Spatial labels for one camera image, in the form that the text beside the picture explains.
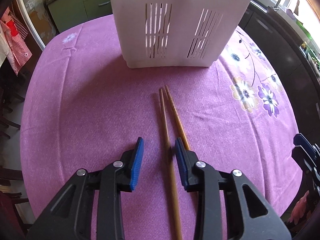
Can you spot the white plastic utensil holder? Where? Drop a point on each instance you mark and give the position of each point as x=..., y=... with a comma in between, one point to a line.
x=160, y=33

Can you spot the red checkered apron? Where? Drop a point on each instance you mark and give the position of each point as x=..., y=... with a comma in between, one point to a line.
x=13, y=46

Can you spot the brown bamboo chopstick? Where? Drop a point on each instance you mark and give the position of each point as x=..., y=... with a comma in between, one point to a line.
x=171, y=171
x=179, y=125

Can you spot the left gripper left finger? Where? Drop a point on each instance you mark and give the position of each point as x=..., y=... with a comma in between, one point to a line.
x=69, y=213

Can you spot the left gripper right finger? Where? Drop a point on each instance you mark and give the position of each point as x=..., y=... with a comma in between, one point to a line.
x=248, y=213

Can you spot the green lower cabinets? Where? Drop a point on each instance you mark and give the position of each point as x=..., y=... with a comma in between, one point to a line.
x=69, y=13

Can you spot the dark lower cabinets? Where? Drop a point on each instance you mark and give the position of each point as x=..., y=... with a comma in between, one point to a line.
x=281, y=48

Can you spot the steel kitchen faucet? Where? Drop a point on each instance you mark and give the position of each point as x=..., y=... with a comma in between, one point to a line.
x=285, y=4

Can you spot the pink floral tablecloth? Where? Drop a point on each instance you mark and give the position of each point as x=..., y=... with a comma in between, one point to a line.
x=84, y=107

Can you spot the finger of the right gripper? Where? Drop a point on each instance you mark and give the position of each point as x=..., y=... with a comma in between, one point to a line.
x=306, y=144

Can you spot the right human hand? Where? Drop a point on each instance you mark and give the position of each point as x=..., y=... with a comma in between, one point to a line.
x=301, y=212

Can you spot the glass sliding door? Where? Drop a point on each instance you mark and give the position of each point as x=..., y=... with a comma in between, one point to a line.
x=38, y=21

